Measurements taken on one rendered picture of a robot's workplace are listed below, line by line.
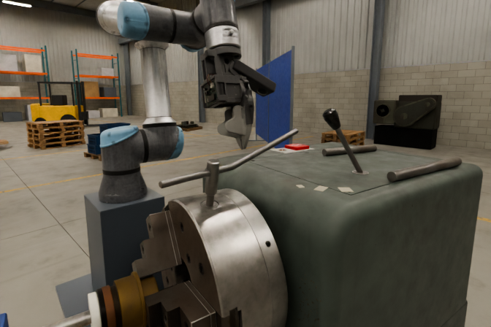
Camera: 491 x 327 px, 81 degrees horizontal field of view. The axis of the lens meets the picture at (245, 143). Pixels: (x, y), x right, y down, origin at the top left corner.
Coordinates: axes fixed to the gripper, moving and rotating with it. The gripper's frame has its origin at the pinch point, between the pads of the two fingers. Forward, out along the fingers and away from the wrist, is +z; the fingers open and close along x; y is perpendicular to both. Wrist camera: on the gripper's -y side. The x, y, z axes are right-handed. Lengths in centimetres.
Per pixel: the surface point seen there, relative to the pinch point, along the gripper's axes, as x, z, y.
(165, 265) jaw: -2.5, 20.7, 19.4
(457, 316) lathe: 12, 53, -52
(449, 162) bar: 20, 11, -45
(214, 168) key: 7.8, 4.3, 12.1
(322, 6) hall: -642, -533, -851
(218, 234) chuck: 9.2, 15.0, 13.6
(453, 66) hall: -295, -179, -940
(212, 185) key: 6.4, 7.3, 12.1
